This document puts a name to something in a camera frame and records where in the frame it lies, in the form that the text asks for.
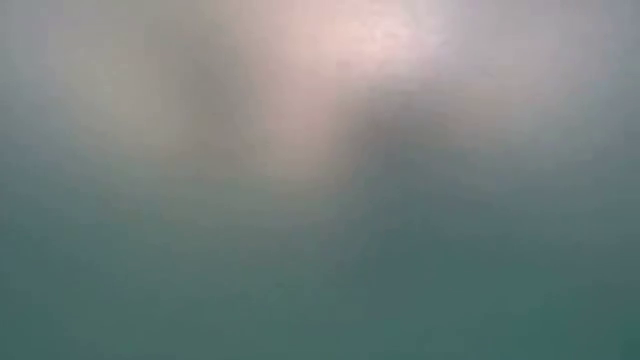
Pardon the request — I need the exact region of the teal plastic tray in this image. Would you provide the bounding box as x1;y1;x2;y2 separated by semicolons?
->
0;0;640;360

